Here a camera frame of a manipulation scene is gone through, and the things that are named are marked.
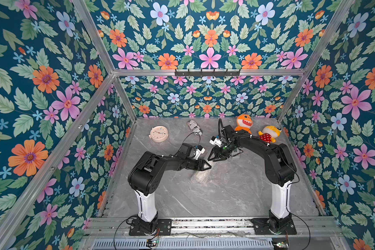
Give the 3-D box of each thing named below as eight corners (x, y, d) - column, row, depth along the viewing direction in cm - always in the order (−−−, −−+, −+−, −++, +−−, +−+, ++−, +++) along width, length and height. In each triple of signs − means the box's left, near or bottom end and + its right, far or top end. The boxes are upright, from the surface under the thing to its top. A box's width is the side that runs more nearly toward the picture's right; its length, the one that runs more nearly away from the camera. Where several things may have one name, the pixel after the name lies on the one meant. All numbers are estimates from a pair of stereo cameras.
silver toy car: (196, 137, 111) (196, 134, 108) (187, 124, 119) (187, 121, 116) (203, 134, 112) (203, 131, 110) (193, 121, 120) (193, 118, 118)
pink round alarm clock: (149, 141, 108) (147, 139, 106) (152, 128, 116) (151, 125, 114) (166, 141, 108) (166, 139, 106) (169, 128, 116) (168, 125, 114)
